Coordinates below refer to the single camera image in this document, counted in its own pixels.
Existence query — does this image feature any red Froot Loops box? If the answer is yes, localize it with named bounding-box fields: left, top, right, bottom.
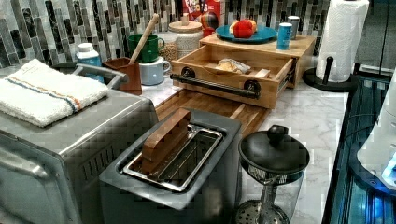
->
left=182, top=0, right=224, bottom=36

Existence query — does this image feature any white jar with wooden lid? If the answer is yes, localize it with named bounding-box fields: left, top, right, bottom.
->
left=168, top=13, right=203, bottom=58

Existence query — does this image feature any clear plastic lidded container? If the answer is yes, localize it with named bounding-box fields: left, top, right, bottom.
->
left=157, top=32, right=178, bottom=62

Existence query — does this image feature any blue plate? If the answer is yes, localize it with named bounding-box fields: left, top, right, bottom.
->
left=216, top=25, right=277, bottom=44

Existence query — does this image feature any wooden drawer cabinet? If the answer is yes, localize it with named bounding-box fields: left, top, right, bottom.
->
left=200, top=34, right=316, bottom=89

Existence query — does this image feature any yellow plush banana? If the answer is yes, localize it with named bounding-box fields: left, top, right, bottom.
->
left=229, top=21, right=239, bottom=35

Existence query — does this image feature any orange plush fruit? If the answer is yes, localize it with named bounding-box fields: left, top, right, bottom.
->
left=249, top=20, right=257, bottom=33

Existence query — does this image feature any wooden drawer with black handle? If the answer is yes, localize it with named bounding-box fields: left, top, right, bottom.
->
left=171, top=45, right=295, bottom=109

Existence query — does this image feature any white striped towel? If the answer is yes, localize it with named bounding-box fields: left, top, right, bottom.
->
left=0, top=59, right=109, bottom=127

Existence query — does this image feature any black paper towel stand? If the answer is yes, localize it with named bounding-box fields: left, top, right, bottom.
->
left=303, top=56, right=359, bottom=92

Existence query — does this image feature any red plush apple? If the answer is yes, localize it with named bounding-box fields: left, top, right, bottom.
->
left=232, top=20, right=254, bottom=38

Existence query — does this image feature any bread in drawer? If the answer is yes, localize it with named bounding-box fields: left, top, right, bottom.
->
left=216, top=58, right=250, bottom=74

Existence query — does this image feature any black lid french press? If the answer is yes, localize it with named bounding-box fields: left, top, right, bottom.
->
left=233, top=125, right=310, bottom=224

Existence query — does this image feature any paper towel roll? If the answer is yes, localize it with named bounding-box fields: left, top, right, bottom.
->
left=316, top=0, right=369, bottom=82

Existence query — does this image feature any light blue mug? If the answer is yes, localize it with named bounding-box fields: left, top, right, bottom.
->
left=139, top=56, right=172, bottom=86

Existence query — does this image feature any silver toaster oven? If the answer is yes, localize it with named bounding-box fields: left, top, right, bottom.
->
left=0, top=72, right=158, bottom=224

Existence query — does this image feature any wooden cutting board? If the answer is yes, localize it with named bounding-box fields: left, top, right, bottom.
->
left=155, top=90, right=271, bottom=136

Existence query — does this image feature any grey toaster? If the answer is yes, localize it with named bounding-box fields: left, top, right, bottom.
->
left=100, top=108, right=241, bottom=224

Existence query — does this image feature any dark pot behind oven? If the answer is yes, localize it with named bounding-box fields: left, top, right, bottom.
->
left=51, top=62, right=77, bottom=74

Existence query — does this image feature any blue can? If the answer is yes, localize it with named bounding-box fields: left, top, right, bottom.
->
left=276, top=22, right=292, bottom=50

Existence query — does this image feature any brown wooden holder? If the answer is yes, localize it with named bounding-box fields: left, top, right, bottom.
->
left=104, top=57, right=142, bottom=95

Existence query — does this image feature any green mug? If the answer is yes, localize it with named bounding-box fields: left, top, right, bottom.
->
left=127, top=34, right=164, bottom=63

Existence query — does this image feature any silver can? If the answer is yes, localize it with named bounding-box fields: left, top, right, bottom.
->
left=288, top=16, right=300, bottom=40

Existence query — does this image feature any white blue plastic bottle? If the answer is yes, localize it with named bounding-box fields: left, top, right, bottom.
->
left=76, top=43, right=102, bottom=67

